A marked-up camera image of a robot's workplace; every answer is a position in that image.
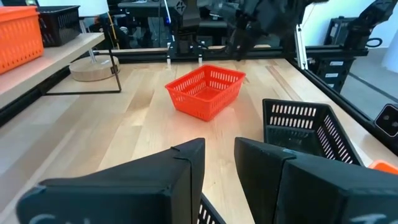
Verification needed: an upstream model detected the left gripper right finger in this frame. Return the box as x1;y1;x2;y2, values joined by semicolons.
234;136;398;224

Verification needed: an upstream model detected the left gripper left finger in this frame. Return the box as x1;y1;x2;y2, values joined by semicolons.
15;138;206;224

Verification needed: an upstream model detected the black plastic basket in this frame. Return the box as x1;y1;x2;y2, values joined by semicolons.
197;98;364;224
37;4;81;48
285;58;398;156

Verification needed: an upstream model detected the orange plastic basket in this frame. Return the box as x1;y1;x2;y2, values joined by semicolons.
0;5;45;76
368;159;398;175

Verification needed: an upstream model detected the wooden shelf with metal legs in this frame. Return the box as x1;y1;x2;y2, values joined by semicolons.
0;18;123;127

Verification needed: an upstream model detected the red plastic basket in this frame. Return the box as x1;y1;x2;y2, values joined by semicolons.
164;64;247;123

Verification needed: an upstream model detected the round wooden lamp base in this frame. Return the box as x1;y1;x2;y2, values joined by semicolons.
68;55;121;83

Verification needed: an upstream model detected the thin metal lamp pole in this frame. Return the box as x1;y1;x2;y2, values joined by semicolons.
79;18;98;64

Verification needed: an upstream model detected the black aluminium frame rail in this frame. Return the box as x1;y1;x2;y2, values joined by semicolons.
93;45;369;65

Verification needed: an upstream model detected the black table-level camera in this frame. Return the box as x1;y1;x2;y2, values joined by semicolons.
374;103;398;138

